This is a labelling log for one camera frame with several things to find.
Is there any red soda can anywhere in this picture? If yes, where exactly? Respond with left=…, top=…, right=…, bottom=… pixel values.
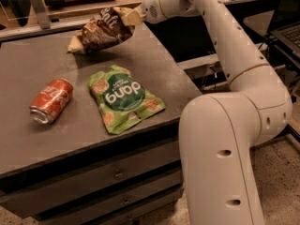
left=30, top=78, right=73, bottom=125

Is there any grey drawer cabinet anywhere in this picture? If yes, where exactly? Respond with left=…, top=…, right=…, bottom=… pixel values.
left=0, top=26, right=199, bottom=225

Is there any metal railing frame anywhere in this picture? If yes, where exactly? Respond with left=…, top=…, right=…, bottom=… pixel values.
left=0, top=0, right=258, bottom=42

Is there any brown chip bag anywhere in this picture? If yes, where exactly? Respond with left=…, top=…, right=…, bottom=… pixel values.
left=67, top=7, right=135, bottom=54

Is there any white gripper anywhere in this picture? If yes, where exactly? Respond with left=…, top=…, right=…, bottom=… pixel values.
left=121, top=0, right=163, bottom=25

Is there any green jalapeno chip bag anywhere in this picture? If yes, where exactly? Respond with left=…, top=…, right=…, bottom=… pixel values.
left=87, top=65, right=166, bottom=135

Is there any black laptop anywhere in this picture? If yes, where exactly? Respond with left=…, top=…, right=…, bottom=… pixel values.
left=267, top=0, right=300, bottom=58

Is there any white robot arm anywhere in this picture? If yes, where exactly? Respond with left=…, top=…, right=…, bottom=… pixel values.
left=138, top=0, right=293, bottom=225

